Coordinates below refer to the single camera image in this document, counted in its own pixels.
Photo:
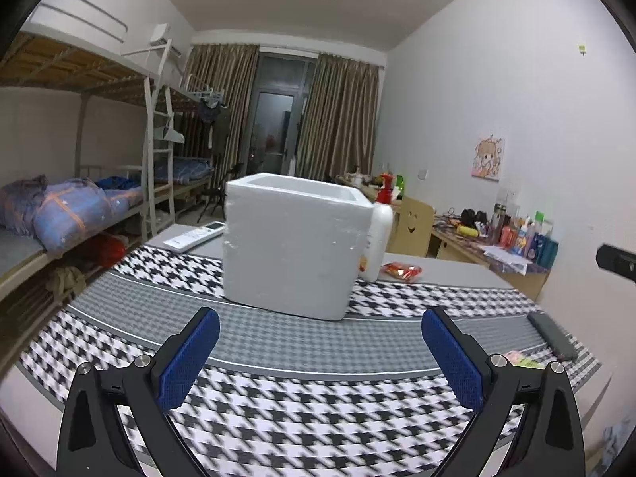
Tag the row of toiletry bottles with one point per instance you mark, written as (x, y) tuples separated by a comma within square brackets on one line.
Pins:
[(526, 236)]

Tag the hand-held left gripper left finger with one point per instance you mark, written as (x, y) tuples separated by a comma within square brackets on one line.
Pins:
[(186, 362)]

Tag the small metal bunk bed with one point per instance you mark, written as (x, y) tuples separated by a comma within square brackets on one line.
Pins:
[(198, 99)]

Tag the hanging dark clothes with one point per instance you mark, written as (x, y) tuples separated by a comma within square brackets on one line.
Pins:
[(213, 119)]

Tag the large metal bunk bed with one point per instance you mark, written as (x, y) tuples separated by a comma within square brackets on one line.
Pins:
[(59, 59)]

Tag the brown curtain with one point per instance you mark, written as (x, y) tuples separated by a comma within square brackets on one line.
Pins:
[(338, 119), (218, 69)]

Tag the red plastic bag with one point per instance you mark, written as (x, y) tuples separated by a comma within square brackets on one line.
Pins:
[(107, 251)]

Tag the white printed papers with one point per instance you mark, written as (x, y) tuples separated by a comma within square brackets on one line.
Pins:
[(504, 258)]

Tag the blue purple quilt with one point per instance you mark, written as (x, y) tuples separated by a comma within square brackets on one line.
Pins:
[(64, 213)]

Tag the yellow tube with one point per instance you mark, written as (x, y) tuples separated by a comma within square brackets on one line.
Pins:
[(467, 231)]

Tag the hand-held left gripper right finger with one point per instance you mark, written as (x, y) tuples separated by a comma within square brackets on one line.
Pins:
[(452, 362)]

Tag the wooden desk with printed mat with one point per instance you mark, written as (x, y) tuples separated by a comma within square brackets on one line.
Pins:
[(462, 253)]

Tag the dark grey case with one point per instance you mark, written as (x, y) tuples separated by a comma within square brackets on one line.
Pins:
[(554, 335)]

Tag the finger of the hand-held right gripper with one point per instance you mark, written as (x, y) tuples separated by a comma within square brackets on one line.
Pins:
[(618, 266)]

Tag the red snack packet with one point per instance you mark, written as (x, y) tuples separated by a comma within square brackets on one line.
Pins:
[(401, 271)]

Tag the green bottle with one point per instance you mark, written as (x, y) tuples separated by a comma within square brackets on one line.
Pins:
[(400, 184)]

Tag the blue plaid bedding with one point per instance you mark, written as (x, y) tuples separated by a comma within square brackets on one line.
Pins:
[(186, 169)]

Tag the blue clothes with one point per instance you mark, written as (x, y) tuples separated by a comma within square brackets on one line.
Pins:
[(121, 184)]

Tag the black headphones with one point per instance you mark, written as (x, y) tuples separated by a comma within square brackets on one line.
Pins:
[(474, 217)]

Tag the white pump bottle red top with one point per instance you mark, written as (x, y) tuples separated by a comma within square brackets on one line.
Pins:
[(376, 243)]

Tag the black tripod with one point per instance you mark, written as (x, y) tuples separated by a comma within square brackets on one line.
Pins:
[(218, 194)]

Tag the cartoon wall poster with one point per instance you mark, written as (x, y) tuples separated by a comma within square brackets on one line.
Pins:
[(488, 159)]

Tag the houndstooth table cloth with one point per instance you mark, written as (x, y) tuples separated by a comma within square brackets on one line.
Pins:
[(298, 348)]

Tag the white remote control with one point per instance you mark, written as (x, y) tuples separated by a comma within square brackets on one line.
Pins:
[(194, 236)]

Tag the white hanging cloth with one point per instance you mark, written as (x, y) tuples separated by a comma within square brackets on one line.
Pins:
[(169, 134)]

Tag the white foam box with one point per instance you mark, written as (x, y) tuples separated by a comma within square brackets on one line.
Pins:
[(293, 248)]

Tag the glass balcony door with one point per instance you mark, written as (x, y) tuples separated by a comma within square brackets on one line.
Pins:
[(278, 109)]

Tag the cardboard box with smiley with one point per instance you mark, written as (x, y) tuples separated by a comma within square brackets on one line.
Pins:
[(410, 228)]

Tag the pink green packet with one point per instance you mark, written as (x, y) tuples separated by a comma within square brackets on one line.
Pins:
[(519, 359)]

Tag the white air conditioner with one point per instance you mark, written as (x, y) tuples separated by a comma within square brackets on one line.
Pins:
[(164, 37)]

